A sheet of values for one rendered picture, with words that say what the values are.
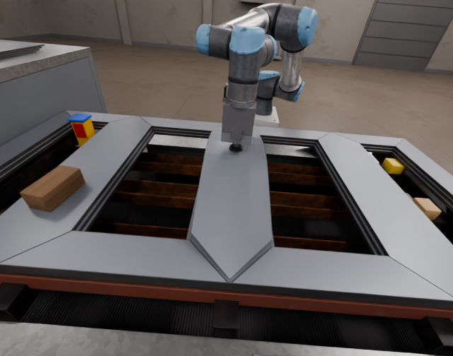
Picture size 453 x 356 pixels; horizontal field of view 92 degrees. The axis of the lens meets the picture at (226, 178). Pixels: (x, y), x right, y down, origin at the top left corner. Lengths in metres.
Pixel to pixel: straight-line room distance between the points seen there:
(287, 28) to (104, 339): 1.04
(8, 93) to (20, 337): 0.80
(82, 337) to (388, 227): 0.72
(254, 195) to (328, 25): 9.22
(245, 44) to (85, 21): 10.68
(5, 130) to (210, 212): 0.83
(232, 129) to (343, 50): 9.37
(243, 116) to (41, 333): 0.62
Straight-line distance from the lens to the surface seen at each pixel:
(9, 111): 1.13
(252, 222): 0.51
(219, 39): 0.69
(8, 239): 0.66
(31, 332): 0.62
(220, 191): 0.55
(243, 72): 0.56
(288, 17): 1.00
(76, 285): 0.59
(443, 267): 0.70
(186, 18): 9.59
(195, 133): 0.97
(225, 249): 0.48
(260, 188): 0.57
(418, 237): 0.73
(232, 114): 0.59
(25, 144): 1.02
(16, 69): 1.17
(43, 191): 0.66
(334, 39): 9.74
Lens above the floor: 1.26
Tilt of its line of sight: 37 degrees down
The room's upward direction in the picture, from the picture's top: 5 degrees clockwise
